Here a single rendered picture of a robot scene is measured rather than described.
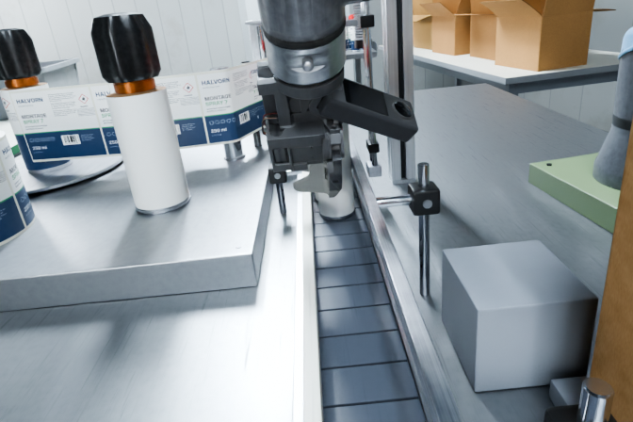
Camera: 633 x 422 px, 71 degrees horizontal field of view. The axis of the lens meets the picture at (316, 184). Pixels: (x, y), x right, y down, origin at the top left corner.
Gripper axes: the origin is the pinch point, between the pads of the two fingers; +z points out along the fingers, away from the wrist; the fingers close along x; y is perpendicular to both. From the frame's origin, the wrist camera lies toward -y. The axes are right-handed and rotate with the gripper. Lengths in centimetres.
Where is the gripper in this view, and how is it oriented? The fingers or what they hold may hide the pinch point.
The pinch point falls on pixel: (335, 187)
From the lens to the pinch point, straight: 59.4
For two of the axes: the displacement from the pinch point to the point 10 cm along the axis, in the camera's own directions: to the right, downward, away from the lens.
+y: -9.9, 1.0, 0.1
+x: 0.8, 7.8, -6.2
